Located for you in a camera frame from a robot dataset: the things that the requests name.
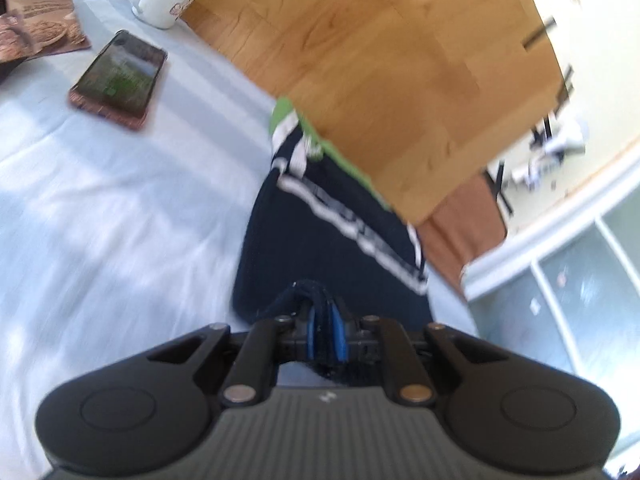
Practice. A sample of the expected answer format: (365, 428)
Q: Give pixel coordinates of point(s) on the white power strip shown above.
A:
(570, 136)

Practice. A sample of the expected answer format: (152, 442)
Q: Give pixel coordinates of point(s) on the wood-grain wall panel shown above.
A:
(400, 70)

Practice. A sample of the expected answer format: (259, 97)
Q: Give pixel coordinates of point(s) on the white charger plug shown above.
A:
(527, 170)

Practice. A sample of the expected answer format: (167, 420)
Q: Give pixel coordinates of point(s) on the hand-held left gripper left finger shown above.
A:
(311, 332)

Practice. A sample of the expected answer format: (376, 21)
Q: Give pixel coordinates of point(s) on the blue striped bed sheet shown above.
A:
(125, 210)

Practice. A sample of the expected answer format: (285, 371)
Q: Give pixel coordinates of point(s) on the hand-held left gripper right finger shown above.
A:
(339, 337)

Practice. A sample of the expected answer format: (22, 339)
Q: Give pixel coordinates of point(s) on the brown perforated seat cushion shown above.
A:
(460, 230)

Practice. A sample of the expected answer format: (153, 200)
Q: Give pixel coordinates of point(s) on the smartphone in rose gold case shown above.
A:
(120, 77)

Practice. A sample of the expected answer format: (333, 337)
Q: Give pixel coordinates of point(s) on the green and navy knit sweater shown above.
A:
(325, 240)

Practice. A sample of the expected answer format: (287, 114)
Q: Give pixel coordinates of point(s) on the black adhesive tape cross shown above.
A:
(500, 195)

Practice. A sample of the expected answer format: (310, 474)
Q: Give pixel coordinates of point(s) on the white window frame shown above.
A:
(550, 240)

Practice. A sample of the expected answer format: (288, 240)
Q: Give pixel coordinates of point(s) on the brown printed booklet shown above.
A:
(45, 30)

